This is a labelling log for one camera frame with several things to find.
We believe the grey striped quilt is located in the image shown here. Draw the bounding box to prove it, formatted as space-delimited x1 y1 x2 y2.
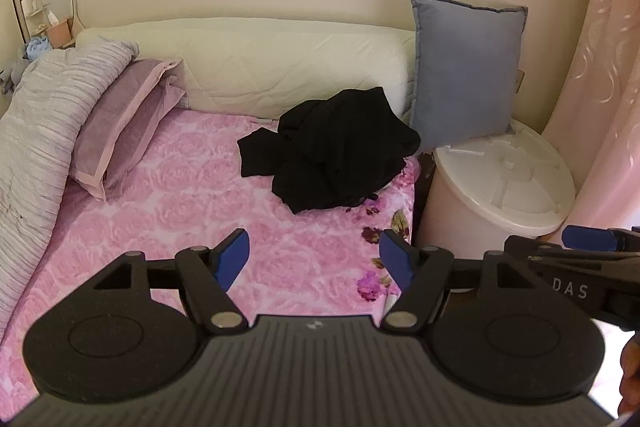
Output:
0 35 140 335

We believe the pink curtain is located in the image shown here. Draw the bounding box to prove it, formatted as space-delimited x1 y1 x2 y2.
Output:
541 0 640 249

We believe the light blue crumpled cloth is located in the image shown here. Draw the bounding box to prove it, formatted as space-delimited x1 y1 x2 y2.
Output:
24 36 52 62

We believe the purple pillow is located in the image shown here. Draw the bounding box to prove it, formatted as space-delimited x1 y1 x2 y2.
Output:
70 57 189 202

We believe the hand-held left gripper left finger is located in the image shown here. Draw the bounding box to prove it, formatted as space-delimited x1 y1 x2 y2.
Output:
90 229 251 334

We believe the black clothes pile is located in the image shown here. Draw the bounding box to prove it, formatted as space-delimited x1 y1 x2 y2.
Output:
237 87 422 215

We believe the blue-grey cushion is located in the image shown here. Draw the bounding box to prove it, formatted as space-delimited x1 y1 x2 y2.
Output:
407 0 530 156

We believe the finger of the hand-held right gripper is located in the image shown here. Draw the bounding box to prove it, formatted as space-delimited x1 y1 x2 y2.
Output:
504 234 608 264
561 225 640 254

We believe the white quilted bolster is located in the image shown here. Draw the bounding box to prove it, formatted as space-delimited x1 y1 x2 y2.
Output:
75 17 419 124

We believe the white lidded plastic bucket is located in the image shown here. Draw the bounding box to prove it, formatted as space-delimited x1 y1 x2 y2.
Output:
414 119 577 262

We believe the person's right hand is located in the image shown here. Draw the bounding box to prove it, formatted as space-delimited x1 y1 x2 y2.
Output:
619 336 640 419

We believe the pink floral blanket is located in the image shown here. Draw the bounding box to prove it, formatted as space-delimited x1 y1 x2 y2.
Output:
0 106 420 380

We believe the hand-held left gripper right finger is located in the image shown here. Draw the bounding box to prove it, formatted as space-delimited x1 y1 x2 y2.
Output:
378 229 539 334

